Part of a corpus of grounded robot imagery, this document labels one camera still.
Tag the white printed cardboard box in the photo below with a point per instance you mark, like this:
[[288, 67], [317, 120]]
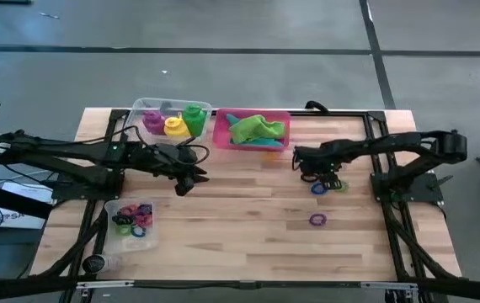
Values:
[[17, 210]]

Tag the purple coil wristband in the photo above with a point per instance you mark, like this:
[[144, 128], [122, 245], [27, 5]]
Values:
[[310, 219], [145, 206]]

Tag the large clear plastic bin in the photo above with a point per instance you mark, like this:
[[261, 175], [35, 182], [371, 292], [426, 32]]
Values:
[[147, 105]]

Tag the yellow sports bottle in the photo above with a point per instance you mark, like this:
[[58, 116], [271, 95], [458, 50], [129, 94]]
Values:
[[176, 126]]

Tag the blue coil wristband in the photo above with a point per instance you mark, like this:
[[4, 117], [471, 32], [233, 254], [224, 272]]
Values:
[[313, 191], [138, 235]]

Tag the pink plastic tray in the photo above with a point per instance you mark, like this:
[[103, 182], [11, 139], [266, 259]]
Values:
[[221, 130]]

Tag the white drink can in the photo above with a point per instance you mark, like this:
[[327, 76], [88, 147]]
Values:
[[93, 264]]

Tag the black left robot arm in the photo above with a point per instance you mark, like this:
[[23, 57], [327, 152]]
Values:
[[54, 157]]

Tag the small clear plastic container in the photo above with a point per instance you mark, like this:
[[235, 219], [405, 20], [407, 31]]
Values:
[[139, 244]]

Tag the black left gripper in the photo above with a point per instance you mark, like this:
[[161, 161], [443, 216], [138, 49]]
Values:
[[172, 157]]

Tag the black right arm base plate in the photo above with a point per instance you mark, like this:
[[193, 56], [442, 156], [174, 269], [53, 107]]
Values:
[[417, 191]]

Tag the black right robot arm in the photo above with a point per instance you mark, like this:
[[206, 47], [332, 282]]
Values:
[[412, 145]]

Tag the lime green microfibre cloth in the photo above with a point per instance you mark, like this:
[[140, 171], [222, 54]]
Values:
[[252, 128]]

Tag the black aluminium rig frame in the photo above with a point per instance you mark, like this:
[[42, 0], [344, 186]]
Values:
[[240, 285]]

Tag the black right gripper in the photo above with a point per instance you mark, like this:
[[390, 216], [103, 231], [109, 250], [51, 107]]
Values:
[[318, 157]]

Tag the teal microfibre cloth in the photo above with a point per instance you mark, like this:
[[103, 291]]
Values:
[[233, 119]]

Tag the green sports bottle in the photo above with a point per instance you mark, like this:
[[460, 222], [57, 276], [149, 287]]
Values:
[[193, 118]]

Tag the black coil wristband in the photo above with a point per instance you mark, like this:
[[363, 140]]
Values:
[[122, 219], [303, 179]]

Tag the green coil wristband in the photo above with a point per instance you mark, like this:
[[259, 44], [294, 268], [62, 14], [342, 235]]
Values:
[[346, 187], [118, 230]]

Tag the silver aluminium rail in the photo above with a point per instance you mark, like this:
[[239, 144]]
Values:
[[387, 285], [105, 284]]

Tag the magenta sports bottle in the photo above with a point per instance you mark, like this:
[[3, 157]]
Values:
[[153, 122]]

